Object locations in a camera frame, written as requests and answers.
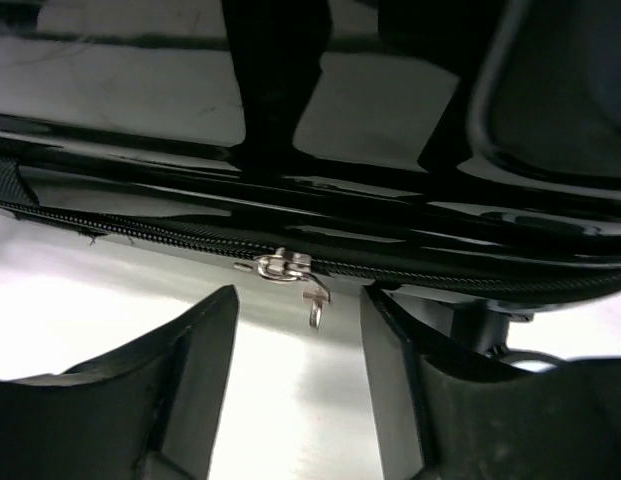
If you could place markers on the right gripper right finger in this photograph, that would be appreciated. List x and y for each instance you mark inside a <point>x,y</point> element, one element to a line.
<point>451,402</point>

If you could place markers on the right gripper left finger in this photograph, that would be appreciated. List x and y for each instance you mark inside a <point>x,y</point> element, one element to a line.
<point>149,409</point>

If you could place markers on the small black kids suitcase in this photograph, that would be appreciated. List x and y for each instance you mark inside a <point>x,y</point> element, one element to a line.
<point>468,152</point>

